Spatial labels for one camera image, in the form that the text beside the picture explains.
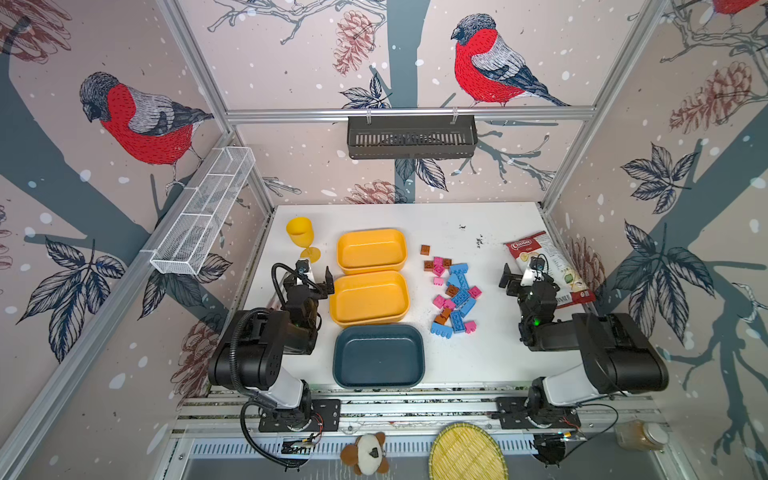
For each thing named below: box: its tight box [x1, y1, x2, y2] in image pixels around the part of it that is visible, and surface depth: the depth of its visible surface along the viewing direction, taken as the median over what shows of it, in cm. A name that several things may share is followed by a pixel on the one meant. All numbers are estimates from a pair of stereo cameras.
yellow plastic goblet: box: [286, 216, 321, 263], surface depth 100 cm
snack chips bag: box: [505, 231, 597, 309], surface depth 100 cm
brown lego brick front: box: [434, 308, 451, 325], surface depth 92 cm
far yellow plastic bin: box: [337, 228, 407, 275], surface depth 106 cm
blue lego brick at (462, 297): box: [452, 288, 470, 307], surface depth 97 cm
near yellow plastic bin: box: [330, 270, 410, 327], surface depth 96 cm
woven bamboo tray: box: [429, 422, 509, 480], surface depth 69 cm
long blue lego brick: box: [449, 263, 469, 275], surface depth 102 cm
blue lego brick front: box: [430, 322, 453, 339], surface depth 89 cm
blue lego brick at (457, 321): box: [450, 310, 465, 333], surface depth 90 cm
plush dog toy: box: [340, 432, 389, 476], surface depth 68 cm
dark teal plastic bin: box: [332, 324, 426, 389], surface depth 84 cm
